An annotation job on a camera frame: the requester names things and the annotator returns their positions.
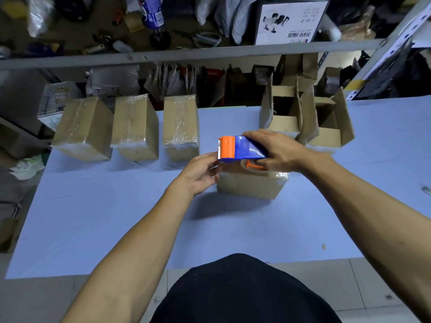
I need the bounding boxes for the person's black shirt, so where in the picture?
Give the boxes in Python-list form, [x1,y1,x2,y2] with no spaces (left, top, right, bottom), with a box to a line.
[150,253,342,323]

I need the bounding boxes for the person's right hand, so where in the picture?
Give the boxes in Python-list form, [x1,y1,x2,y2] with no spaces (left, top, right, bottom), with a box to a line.
[241,129,334,173]

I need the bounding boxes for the person's left forearm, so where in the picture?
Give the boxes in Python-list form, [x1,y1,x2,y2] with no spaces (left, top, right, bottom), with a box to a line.
[61,178,196,323]

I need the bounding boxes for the white printed product box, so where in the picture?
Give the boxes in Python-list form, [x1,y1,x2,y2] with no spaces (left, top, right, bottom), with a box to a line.
[253,0,330,46]

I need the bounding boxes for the light blue table cloth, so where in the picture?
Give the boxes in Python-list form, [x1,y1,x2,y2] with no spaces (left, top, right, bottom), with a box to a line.
[5,95,431,279]

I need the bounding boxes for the clear plastic bag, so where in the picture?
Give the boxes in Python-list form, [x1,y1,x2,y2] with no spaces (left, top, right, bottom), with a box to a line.
[27,0,57,38]

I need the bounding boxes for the small taped cardboard box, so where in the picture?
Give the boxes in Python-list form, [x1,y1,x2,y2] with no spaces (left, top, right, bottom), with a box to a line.
[216,161,289,200]

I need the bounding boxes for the roll of brown tape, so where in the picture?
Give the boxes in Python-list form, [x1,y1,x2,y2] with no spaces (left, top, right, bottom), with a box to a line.
[124,11,146,33]

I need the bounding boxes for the sealed cardboard box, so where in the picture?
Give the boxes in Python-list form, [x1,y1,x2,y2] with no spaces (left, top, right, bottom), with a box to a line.
[163,94,200,162]
[110,94,159,162]
[51,96,114,162]

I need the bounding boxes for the grey metal shelf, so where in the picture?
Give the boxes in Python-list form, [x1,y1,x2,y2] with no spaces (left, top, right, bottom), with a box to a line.
[0,0,431,101]

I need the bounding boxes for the open brown carton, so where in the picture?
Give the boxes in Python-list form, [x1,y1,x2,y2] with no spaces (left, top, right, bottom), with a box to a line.
[275,53,319,92]

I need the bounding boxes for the row of packets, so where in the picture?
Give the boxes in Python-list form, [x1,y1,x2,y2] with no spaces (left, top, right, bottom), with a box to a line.
[144,63,200,102]

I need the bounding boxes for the blue orange tape dispenser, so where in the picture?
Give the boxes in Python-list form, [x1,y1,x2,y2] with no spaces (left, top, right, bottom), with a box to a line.
[217,135,270,172]

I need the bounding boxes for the open cardboard box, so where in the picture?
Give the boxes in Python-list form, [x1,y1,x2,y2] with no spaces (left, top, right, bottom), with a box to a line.
[296,85,355,154]
[259,73,303,138]

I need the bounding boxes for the white printed carton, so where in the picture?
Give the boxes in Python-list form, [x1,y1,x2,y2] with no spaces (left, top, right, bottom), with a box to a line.
[36,81,84,131]

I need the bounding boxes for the crumpled white paper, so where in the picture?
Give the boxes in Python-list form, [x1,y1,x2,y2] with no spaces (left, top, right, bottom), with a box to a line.
[9,155,48,181]

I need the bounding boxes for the blue plastic bottle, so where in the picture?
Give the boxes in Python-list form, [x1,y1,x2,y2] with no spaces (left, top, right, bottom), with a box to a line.
[136,0,172,50]

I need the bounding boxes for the person's right forearm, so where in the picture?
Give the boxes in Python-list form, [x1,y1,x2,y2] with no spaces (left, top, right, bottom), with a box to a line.
[300,155,431,323]

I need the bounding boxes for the person's left hand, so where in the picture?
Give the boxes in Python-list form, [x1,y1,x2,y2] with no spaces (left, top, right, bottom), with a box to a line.
[173,152,223,197]

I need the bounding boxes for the grey plastic bags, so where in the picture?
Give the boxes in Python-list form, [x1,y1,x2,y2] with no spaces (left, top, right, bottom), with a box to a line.
[195,0,261,45]

